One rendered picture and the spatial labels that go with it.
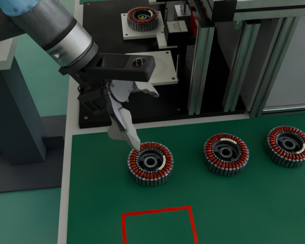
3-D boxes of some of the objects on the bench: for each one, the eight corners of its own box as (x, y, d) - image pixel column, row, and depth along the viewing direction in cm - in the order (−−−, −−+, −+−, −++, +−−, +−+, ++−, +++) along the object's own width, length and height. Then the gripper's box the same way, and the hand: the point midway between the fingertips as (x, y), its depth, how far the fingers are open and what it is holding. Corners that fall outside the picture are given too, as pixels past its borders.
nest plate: (123, 39, 110) (123, 37, 109) (121, 16, 119) (120, 13, 118) (166, 37, 111) (166, 33, 110) (160, 13, 120) (160, 10, 120)
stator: (130, 34, 110) (129, 24, 107) (125, 16, 117) (124, 7, 114) (161, 29, 112) (161, 20, 109) (154, 13, 118) (154, 4, 116)
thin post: (175, 82, 96) (176, 56, 88) (174, 79, 97) (175, 52, 89) (179, 82, 96) (182, 55, 88) (178, 78, 97) (181, 52, 89)
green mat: (54, 458, 47) (54, 458, 47) (72, 135, 86) (72, 134, 86) (609, 363, 54) (611, 363, 54) (394, 105, 93) (394, 104, 93)
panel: (246, 111, 88) (280, 15, 65) (197, -7, 130) (206, -91, 107) (250, 111, 88) (285, 15, 65) (200, -7, 130) (210, -91, 107)
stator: (121, 180, 77) (120, 172, 74) (136, 144, 83) (135, 136, 81) (166, 192, 74) (166, 185, 72) (177, 154, 81) (178, 146, 78)
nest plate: (128, 87, 94) (128, 84, 93) (125, 56, 104) (125, 53, 103) (177, 83, 96) (177, 80, 95) (170, 53, 105) (170, 50, 104)
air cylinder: (189, 74, 98) (191, 60, 94) (185, 59, 103) (186, 45, 99) (205, 73, 99) (207, 59, 94) (200, 57, 103) (202, 44, 99)
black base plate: (80, 129, 87) (78, 123, 85) (84, 7, 128) (83, 1, 126) (244, 114, 91) (246, 108, 89) (197, -1, 131) (198, -6, 130)
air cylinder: (176, 29, 114) (177, 16, 109) (173, 18, 118) (174, 5, 114) (190, 28, 114) (191, 15, 110) (186, 17, 119) (187, 4, 115)
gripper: (82, 32, 64) (139, 96, 75) (35, 100, 53) (111, 165, 63) (111, 15, 59) (168, 86, 70) (66, 87, 47) (144, 160, 58)
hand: (152, 122), depth 65 cm, fingers open, 14 cm apart
